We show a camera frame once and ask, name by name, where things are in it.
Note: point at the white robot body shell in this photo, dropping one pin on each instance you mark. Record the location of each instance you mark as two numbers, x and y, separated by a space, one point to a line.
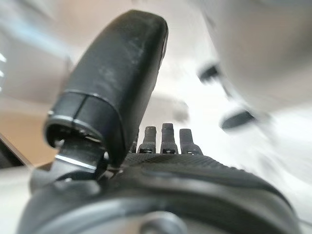
258 44

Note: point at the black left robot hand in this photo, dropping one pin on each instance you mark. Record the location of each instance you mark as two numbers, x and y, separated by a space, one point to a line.
117 80

